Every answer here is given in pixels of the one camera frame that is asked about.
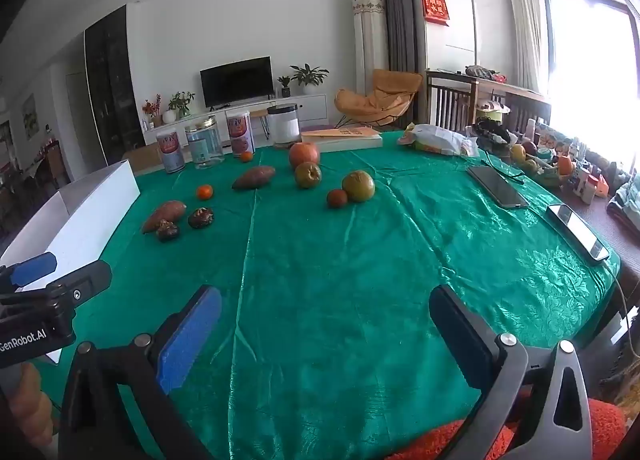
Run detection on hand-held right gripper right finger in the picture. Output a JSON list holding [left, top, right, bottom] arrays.
[[429, 284, 593, 460]]

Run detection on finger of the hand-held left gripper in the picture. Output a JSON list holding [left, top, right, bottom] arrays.
[[47, 260, 112, 303], [0, 251, 57, 293]]

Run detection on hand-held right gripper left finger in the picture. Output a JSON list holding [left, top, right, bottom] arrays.
[[59, 284, 223, 460]]

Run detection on white cardboard box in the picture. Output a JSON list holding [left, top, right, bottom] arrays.
[[0, 159, 141, 366]]

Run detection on sweet potato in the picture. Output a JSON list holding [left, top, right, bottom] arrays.
[[232, 165, 276, 191], [141, 200, 187, 234]]

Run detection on brownish green apple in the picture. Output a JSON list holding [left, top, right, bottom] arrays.
[[342, 170, 376, 203], [294, 161, 322, 189]]

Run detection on red apple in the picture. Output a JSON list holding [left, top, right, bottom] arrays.
[[289, 141, 321, 170]]

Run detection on person's left hand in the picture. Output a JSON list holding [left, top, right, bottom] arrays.
[[0, 362, 53, 448]]

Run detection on green tablecloth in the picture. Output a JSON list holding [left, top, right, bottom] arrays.
[[47, 137, 621, 460]]

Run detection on small printed tin can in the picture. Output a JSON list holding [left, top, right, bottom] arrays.
[[156, 133, 186, 174]]

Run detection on black smartphone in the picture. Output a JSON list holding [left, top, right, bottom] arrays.
[[546, 203, 611, 262], [467, 166, 530, 210]]

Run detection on black eyeglasses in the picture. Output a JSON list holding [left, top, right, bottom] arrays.
[[481, 150, 526, 185]]

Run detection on glass jar with gold lid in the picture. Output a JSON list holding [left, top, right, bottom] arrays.
[[185, 119, 224, 170]]

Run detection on orange fluffy cloth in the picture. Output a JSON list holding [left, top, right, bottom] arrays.
[[397, 390, 628, 460]]

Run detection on red flowers in vase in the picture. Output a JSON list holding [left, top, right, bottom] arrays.
[[142, 94, 162, 128]]

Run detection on fruit basket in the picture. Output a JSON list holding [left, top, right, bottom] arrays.
[[510, 140, 576, 188]]

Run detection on dark glass cabinet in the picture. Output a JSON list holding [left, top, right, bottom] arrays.
[[84, 4, 146, 166]]

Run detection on plant in white vase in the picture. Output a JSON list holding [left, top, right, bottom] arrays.
[[162, 91, 196, 123]]

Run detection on white printed snack bag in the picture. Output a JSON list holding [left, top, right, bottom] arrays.
[[397, 123, 480, 157]]

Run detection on large printed tin can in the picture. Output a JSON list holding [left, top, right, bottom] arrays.
[[226, 110, 256, 157]]

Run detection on thick paperback book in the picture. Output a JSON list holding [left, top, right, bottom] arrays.
[[300, 125, 383, 153]]

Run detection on clear canister with black lid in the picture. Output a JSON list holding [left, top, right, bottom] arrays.
[[267, 104, 301, 144]]

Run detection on wooden stool with hairpin legs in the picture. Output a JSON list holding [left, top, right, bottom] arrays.
[[249, 108, 273, 138]]

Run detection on dark wooden rack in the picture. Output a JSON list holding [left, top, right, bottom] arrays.
[[426, 69, 551, 136]]

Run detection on flat screen television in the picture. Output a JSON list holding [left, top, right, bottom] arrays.
[[200, 56, 276, 108]]

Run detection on orange lounge chair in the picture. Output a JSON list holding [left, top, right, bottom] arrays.
[[334, 69, 423, 128]]

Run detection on large leafy potted plant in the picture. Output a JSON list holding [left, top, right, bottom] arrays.
[[290, 64, 330, 95]]

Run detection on covered standing air conditioner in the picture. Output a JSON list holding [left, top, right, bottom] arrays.
[[351, 0, 390, 96]]

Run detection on white curtain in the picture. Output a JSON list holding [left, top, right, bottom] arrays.
[[506, 0, 551, 96]]

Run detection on grey curtain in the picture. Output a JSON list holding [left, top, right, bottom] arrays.
[[369, 0, 418, 76]]

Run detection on framed wall picture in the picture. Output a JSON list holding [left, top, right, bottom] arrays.
[[21, 94, 40, 140]]

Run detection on red wall hanging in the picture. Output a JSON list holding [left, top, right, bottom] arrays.
[[421, 0, 451, 26]]

